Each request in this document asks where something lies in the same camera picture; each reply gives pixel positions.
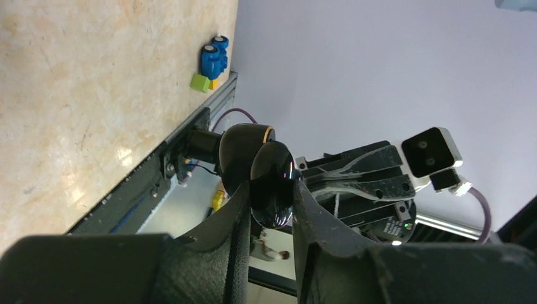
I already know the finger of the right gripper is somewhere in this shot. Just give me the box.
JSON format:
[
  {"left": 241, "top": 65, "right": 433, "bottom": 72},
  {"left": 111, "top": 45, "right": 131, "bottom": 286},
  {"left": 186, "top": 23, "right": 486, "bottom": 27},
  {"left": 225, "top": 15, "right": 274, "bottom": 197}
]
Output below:
[
  {"left": 308, "top": 175, "right": 415, "bottom": 201},
  {"left": 300, "top": 144, "right": 403, "bottom": 185}
]

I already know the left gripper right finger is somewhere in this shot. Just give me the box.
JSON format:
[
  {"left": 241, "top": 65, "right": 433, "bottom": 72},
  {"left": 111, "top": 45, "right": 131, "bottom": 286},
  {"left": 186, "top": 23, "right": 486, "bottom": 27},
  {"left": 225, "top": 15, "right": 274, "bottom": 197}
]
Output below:
[{"left": 292, "top": 181, "right": 536, "bottom": 303}]

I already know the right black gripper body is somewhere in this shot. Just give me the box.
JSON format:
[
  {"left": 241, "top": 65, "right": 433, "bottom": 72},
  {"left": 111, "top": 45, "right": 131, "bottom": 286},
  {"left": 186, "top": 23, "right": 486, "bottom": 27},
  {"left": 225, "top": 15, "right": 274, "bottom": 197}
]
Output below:
[{"left": 295, "top": 141, "right": 417, "bottom": 243}]

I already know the yellow cube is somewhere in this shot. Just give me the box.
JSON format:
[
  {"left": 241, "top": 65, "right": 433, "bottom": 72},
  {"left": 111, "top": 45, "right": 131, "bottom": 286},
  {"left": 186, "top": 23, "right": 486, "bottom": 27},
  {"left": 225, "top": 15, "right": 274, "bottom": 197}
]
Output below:
[{"left": 208, "top": 79, "right": 218, "bottom": 91}]

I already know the blue toy car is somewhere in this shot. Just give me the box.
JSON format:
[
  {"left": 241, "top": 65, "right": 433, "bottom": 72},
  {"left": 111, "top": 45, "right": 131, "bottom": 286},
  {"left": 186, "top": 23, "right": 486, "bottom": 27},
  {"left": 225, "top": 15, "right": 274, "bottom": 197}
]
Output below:
[{"left": 200, "top": 35, "right": 229, "bottom": 80}]

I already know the black earbud case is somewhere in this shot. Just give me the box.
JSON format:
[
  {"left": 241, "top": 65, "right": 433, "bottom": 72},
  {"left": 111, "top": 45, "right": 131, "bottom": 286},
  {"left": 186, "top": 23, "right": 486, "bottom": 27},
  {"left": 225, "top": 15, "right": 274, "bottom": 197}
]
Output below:
[{"left": 218, "top": 123, "right": 302, "bottom": 229}]

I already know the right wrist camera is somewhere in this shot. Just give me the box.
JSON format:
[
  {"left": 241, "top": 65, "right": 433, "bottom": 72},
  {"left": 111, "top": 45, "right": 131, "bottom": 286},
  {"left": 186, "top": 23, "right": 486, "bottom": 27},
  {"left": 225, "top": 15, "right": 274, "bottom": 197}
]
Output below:
[{"left": 398, "top": 127, "right": 472, "bottom": 197}]

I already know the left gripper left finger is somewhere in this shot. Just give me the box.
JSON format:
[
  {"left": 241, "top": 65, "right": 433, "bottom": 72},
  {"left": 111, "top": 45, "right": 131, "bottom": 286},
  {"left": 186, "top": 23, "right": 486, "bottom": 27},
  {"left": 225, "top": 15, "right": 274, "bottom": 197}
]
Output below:
[{"left": 1, "top": 183, "right": 250, "bottom": 303}]

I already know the perforated blue metal panel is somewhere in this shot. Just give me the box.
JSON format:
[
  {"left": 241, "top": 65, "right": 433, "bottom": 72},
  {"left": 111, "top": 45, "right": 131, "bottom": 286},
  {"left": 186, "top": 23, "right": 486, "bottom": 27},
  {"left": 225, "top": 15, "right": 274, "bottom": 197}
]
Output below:
[{"left": 494, "top": 0, "right": 537, "bottom": 12}]

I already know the green cube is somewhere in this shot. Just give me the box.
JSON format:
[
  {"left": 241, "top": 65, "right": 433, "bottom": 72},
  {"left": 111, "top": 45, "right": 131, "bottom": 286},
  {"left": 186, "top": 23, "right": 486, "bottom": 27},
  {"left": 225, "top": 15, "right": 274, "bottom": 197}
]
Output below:
[{"left": 189, "top": 73, "right": 211, "bottom": 93}]

